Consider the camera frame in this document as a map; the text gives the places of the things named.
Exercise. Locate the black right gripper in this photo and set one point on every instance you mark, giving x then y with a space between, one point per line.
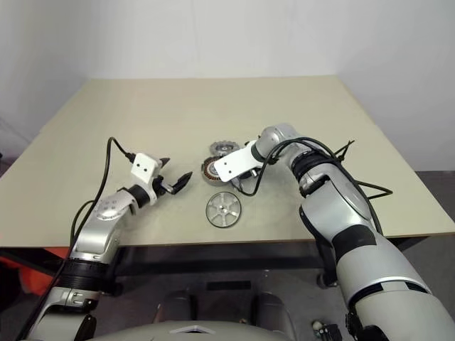
245 176

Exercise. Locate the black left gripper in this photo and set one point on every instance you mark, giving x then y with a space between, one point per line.
161 179

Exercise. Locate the round motor housing copper windings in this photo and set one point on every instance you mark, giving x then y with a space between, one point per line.
209 172

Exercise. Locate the toothed grey motor lid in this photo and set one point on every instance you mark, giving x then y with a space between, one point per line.
220 147

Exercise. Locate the spoked silver rotor black rim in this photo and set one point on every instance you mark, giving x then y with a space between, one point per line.
224 209

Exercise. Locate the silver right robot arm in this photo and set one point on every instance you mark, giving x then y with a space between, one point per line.
341 199

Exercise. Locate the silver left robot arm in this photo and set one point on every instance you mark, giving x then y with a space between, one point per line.
103 220

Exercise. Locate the black zip tie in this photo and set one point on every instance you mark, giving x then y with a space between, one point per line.
387 192
346 149

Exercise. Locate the black table caster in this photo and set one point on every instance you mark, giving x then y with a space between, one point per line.
117 289
327 280

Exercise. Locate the dark rounded shape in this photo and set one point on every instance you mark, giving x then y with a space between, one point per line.
177 305
272 312

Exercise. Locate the grey robot torso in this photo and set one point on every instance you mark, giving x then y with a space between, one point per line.
149 332

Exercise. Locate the orange object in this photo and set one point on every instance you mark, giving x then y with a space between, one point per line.
35 280

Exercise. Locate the small black box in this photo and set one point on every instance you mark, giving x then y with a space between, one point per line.
332 334

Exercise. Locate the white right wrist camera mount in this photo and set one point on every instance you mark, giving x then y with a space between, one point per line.
234 161

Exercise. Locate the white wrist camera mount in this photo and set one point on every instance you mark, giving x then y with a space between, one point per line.
144 168
234 161

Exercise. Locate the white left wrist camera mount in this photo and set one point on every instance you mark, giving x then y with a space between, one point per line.
144 168

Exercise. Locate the black table frame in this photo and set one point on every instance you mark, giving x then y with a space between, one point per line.
328 263

